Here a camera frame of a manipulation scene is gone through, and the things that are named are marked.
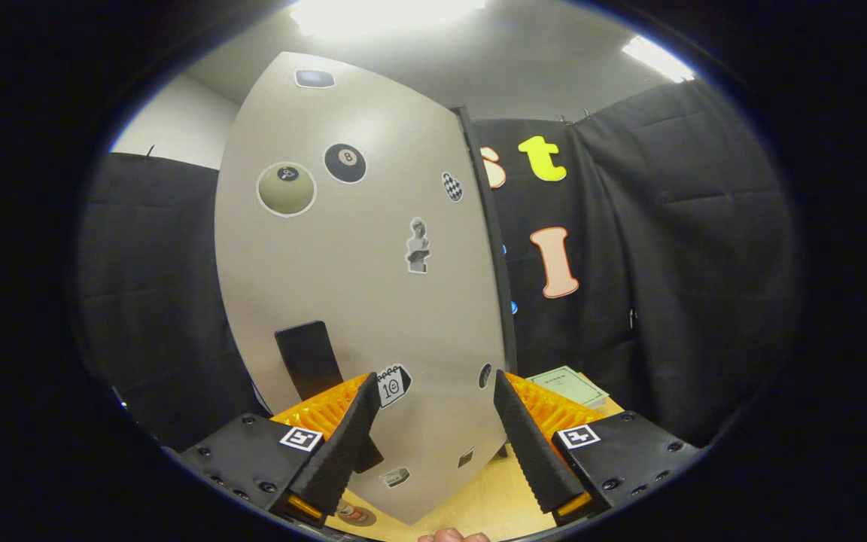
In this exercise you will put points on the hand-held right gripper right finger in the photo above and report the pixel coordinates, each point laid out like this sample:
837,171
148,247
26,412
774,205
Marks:
531,452

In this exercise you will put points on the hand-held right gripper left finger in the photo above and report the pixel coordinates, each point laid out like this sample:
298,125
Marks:
347,444

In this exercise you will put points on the grey cabinet door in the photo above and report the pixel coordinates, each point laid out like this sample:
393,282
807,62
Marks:
358,301

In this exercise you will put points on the dark grey cabinet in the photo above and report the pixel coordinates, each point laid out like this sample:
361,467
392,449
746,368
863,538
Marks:
497,263

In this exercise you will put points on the black backdrop cloth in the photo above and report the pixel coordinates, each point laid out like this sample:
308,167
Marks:
667,263

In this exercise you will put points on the narrow ceiling light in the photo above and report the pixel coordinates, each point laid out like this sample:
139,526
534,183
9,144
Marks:
655,59

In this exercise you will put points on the large ceiling light panel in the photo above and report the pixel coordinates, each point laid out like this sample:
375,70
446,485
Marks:
381,13

